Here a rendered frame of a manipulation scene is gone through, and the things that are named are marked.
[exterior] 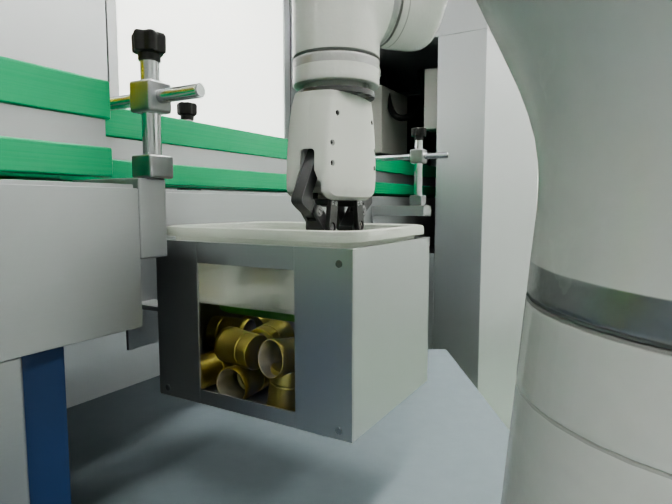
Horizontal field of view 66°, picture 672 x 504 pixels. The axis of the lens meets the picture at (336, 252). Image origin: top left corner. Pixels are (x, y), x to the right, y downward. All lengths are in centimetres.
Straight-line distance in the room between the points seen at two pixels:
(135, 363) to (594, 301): 78
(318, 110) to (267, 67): 62
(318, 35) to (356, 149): 11
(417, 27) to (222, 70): 50
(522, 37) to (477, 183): 101
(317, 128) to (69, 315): 25
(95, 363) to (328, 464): 40
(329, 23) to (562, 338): 38
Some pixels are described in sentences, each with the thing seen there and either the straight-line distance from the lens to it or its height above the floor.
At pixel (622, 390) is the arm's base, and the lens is 18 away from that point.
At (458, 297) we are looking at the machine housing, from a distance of 123.
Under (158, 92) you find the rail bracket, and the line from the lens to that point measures 48.
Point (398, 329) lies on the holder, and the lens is 49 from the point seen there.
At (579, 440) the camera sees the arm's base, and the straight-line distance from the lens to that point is 19.
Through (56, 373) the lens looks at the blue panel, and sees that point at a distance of 47.
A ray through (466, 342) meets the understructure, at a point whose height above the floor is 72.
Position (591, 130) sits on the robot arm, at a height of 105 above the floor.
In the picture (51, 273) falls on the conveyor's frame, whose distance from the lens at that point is 43.
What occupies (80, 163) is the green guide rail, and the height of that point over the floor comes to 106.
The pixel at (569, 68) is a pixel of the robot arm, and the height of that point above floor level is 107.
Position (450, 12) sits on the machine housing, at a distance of 129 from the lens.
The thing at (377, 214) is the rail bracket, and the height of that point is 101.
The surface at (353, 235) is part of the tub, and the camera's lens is 41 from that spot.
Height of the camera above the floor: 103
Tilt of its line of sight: 5 degrees down
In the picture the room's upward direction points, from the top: straight up
